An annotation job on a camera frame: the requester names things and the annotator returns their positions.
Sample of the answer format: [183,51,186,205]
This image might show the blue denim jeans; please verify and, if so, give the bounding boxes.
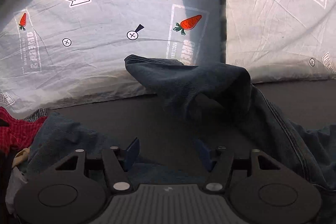
[14,55,335,223]

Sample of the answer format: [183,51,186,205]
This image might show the checkered dark shirt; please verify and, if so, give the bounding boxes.
[23,108,48,122]

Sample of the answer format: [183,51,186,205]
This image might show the beige small cloth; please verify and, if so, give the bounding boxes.
[11,147,30,169]

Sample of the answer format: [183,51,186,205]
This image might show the grey cloth garment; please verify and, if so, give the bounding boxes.
[5,166,27,214]

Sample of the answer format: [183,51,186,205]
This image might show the red knitted garment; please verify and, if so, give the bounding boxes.
[1,107,47,156]

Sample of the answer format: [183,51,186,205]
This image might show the white printed carrot curtain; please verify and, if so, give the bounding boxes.
[1,0,335,119]

